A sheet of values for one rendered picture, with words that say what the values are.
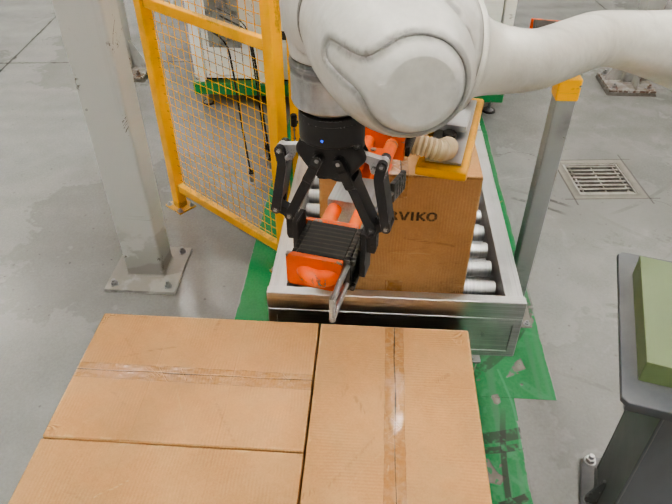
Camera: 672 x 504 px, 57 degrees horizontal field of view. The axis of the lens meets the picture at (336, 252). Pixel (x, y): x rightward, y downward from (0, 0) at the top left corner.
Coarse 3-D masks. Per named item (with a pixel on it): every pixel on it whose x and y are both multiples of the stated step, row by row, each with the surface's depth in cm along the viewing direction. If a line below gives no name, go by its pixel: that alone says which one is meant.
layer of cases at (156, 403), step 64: (128, 320) 167; (192, 320) 167; (128, 384) 150; (192, 384) 150; (256, 384) 150; (320, 384) 150; (384, 384) 150; (448, 384) 150; (64, 448) 136; (128, 448) 136; (192, 448) 136; (256, 448) 136; (320, 448) 136; (384, 448) 136; (448, 448) 136
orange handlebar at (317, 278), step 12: (372, 144) 102; (396, 144) 101; (360, 168) 96; (336, 204) 87; (324, 216) 85; (336, 216) 86; (300, 276) 76; (312, 276) 75; (324, 276) 75; (336, 276) 76
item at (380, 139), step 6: (366, 132) 103; (372, 132) 102; (378, 138) 103; (384, 138) 102; (396, 138) 102; (402, 138) 101; (408, 138) 102; (414, 138) 107; (378, 144) 103; (384, 144) 103; (402, 144) 102; (408, 144) 104; (396, 150) 103; (402, 150) 103; (408, 150) 103; (396, 156) 104; (402, 156) 103; (408, 156) 104
